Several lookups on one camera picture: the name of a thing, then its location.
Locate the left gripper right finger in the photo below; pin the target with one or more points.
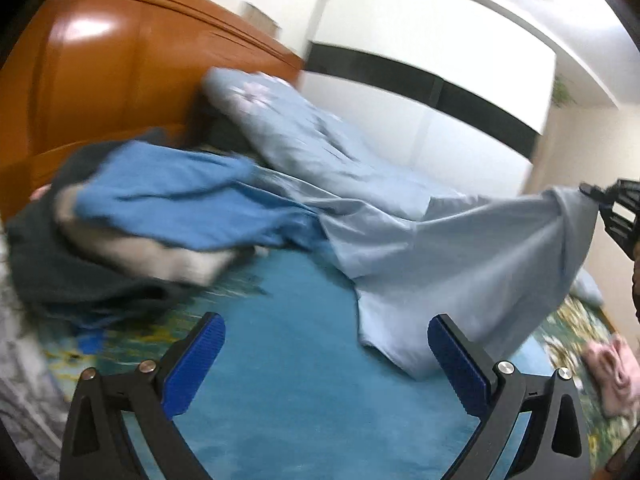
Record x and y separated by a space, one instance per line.
555 442

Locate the teal floral bed blanket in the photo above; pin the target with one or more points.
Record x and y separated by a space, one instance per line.
292 394

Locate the wooden headboard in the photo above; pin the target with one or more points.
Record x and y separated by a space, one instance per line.
87 71

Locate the green plant on wardrobe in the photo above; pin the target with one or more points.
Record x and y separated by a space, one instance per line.
560 96

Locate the light blue floral quilt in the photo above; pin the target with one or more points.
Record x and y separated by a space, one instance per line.
302 140

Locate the light blue shirt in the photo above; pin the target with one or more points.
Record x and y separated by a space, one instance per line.
496 266

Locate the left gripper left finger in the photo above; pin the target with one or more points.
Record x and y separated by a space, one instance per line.
96 443

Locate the pink garment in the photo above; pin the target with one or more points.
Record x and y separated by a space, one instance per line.
615 369

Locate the blue garment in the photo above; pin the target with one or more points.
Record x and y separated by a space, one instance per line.
193 200

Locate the white wardrobe with black stripe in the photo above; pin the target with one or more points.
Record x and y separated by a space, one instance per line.
448 88

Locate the beige garment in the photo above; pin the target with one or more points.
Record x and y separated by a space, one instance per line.
140 256

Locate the dark grey garment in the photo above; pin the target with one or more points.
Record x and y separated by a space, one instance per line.
47 270

